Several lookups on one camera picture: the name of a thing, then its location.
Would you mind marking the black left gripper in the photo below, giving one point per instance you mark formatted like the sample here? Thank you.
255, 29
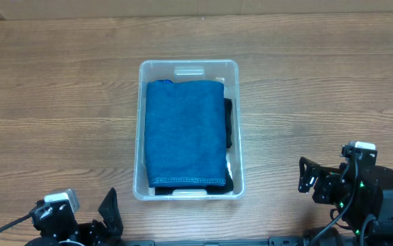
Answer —
104, 236

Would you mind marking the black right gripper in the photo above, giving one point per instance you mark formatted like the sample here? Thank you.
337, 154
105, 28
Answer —
321, 181

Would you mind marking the blue denim cloth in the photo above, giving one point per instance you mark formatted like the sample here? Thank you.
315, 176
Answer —
185, 134

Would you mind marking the clear plastic storage bin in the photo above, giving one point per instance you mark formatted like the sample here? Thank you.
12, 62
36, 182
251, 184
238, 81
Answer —
225, 71

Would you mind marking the blue glitter cloth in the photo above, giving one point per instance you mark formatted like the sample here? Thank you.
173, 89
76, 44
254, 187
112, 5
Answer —
167, 81

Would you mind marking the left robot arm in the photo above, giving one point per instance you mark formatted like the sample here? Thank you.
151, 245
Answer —
54, 218

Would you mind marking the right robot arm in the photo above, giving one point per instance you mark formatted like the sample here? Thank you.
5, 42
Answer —
360, 192

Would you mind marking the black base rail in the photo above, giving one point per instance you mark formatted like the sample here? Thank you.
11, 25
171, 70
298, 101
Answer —
271, 241

